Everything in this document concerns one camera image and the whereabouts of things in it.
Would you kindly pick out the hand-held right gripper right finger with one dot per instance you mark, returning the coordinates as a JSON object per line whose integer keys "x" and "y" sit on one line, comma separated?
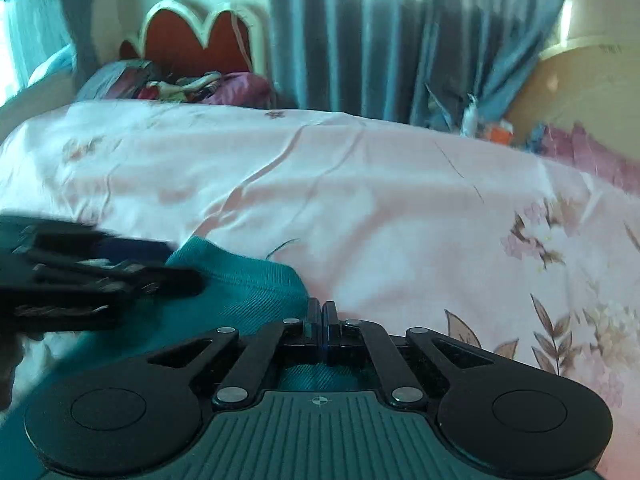
{"x": 331, "y": 330}

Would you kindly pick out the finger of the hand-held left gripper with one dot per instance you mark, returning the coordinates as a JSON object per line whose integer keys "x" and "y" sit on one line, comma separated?
{"x": 170, "y": 282}
{"x": 140, "y": 250}

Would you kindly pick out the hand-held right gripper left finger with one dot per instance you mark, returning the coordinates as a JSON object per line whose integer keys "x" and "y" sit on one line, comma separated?
{"x": 315, "y": 330}

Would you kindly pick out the teal t-shirt with yellow print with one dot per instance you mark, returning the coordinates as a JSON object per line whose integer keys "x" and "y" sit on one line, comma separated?
{"x": 240, "y": 290}

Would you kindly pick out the pile of colourful clothes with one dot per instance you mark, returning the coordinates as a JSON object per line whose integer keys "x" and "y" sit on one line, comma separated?
{"x": 180, "y": 87}

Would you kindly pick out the pink floral bedsheet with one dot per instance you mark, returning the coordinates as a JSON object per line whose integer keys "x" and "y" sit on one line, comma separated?
{"x": 350, "y": 185}

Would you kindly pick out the magenta pillow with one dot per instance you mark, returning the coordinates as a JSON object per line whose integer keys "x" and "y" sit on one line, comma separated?
{"x": 240, "y": 89}

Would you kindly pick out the red headboard with cream trim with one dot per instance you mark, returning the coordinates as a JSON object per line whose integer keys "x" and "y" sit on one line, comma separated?
{"x": 185, "y": 45}

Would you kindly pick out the small white item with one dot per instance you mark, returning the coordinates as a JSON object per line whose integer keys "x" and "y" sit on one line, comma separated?
{"x": 470, "y": 115}

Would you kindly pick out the orange item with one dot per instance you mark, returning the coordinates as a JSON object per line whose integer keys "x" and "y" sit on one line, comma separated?
{"x": 500, "y": 135}

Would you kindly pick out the small blue item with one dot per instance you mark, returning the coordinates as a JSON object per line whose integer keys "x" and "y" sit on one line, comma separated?
{"x": 535, "y": 137}

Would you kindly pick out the grey-blue curtain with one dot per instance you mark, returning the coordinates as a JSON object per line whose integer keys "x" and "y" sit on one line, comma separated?
{"x": 390, "y": 35}

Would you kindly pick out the purple cloth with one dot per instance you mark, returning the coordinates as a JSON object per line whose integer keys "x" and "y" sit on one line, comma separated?
{"x": 590, "y": 155}

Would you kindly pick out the cream round board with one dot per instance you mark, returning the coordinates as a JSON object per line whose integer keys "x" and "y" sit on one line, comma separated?
{"x": 585, "y": 90}

